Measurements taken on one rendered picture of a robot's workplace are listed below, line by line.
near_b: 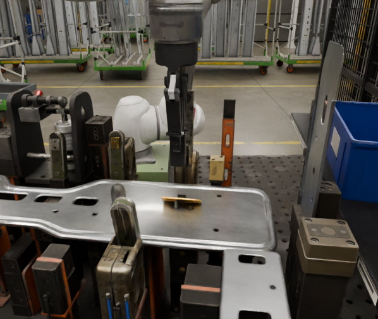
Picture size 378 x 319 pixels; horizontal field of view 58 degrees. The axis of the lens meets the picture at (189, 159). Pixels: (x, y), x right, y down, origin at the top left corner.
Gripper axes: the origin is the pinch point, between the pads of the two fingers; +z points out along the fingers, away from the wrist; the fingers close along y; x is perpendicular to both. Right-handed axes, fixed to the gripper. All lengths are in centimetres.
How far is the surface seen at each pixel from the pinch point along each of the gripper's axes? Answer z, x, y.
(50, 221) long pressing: 13.4, -24.6, 8.4
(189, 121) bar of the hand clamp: -0.7, 0.4, -15.1
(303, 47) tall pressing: 66, 162, -761
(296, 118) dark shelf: 11, 33, -57
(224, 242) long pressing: 13.5, 10.0, 10.5
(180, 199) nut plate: 10.9, 0.5, 0.7
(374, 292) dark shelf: 11.4, 31.8, 21.8
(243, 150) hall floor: 114, 24, -272
